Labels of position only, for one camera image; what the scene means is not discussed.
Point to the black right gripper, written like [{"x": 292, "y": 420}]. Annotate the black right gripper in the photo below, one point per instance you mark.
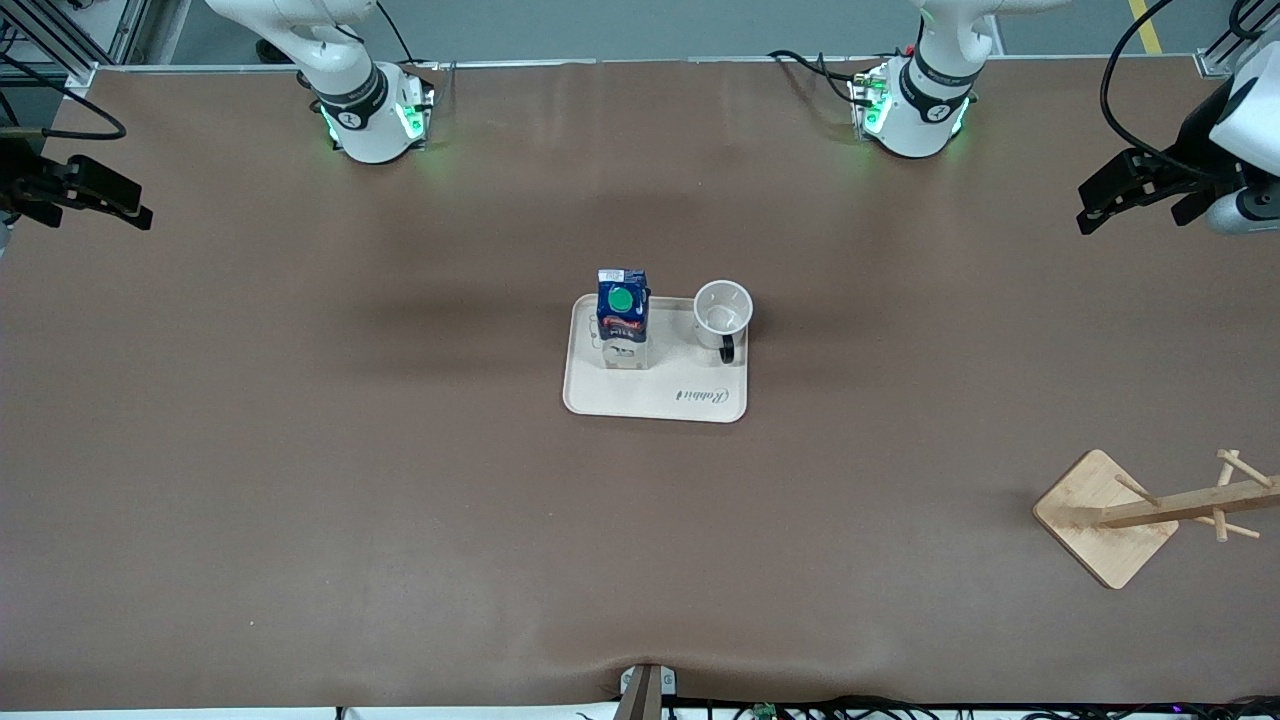
[{"x": 18, "y": 172}]

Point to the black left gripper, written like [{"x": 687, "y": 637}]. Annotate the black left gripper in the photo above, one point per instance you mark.
[{"x": 1192, "y": 142}]

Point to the white smiley mug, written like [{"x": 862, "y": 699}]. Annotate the white smiley mug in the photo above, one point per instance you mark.
[{"x": 722, "y": 312}]

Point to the blue milk carton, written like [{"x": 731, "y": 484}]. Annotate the blue milk carton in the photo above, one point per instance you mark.
[{"x": 622, "y": 320}]

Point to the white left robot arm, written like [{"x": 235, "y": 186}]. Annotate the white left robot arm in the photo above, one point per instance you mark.
[{"x": 915, "y": 112}]

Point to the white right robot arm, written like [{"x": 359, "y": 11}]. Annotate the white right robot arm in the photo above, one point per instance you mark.
[{"x": 365, "y": 120}]

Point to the wooden cup rack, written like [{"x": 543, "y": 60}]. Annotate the wooden cup rack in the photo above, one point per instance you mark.
[{"x": 1105, "y": 520}]

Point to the beige plastic tray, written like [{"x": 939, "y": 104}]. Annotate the beige plastic tray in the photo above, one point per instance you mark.
[{"x": 660, "y": 395}]

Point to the aluminium frame profile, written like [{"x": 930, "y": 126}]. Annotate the aluminium frame profile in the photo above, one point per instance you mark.
[
  {"x": 60, "y": 40},
  {"x": 1235, "y": 45}
]

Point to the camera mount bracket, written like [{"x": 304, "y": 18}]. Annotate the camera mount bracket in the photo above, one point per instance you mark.
[{"x": 647, "y": 692}]

